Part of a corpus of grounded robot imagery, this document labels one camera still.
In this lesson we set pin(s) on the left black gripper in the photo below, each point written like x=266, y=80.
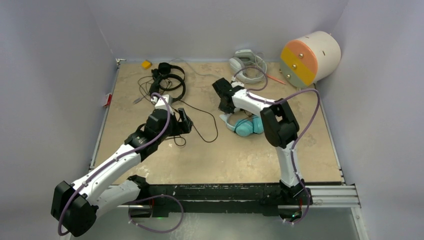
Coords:
x=185, y=127

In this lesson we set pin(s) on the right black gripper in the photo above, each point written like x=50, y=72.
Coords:
x=224, y=108

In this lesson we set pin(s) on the teal cat-ear headphones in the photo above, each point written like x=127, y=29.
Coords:
x=244, y=127

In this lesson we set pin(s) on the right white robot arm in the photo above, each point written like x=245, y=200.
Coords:
x=245, y=114

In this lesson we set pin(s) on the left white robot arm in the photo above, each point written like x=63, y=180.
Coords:
x=109, y=169

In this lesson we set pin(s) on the white grey headphones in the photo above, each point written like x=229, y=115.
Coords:
x=244, y=58

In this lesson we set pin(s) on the black over-ear headphones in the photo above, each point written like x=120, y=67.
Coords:
x=165, y=78

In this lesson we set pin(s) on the orange pen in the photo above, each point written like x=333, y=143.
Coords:
x=276, y=79

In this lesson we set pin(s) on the small yellow block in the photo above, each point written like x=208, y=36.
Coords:
x=146, y=64

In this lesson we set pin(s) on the round pastel drawer box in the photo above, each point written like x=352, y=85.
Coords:
x=310, y=58

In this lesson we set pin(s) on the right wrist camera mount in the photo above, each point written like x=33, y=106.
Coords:
x=236, y=85

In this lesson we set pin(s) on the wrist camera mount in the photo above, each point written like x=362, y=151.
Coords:
x=163, y=103
x=236, y=85

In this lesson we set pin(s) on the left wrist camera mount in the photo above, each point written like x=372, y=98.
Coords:
x=163, y=103

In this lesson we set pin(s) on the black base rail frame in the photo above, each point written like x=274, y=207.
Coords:
x=268, y=199

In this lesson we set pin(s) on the red tag on wall edge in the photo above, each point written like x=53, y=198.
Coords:
x=107, y=100

